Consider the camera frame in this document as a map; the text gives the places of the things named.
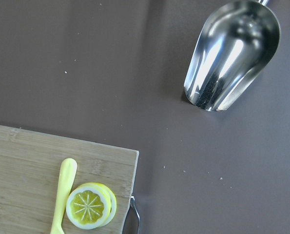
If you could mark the lemon slice top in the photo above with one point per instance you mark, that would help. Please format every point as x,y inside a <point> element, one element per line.
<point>88,206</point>

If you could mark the steel scoop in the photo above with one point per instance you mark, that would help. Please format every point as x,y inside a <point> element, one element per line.
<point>236,43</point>

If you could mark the bamboo cutting board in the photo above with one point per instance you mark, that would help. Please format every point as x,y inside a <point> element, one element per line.
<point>29,171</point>

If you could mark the yellow plastic knife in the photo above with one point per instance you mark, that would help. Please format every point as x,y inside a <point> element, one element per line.
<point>66,179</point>

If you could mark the metal board handle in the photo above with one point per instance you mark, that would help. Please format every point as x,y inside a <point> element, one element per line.
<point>134,208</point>

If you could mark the lemon slice underneath upper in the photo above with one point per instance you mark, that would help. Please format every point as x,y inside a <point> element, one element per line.
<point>113,205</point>

